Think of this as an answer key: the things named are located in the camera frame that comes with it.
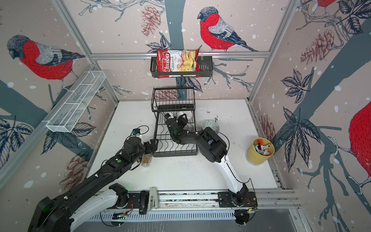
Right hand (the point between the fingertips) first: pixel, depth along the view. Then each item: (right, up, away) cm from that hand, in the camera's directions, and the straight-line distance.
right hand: (183, 119), depth 100 cm
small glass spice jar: (-21, -23, -16) cm, 35 cm away
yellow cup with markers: (+47, -18, -17) cm, 53 cm away
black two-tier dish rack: (-4, +12, -5) cm, 14 cm away
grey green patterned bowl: (+21, -4, -2) cm, 21 cm away
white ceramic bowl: (+4, +3, +3) cm, 6 cm away
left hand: (-17, -12, -19) cm, 28 cm away
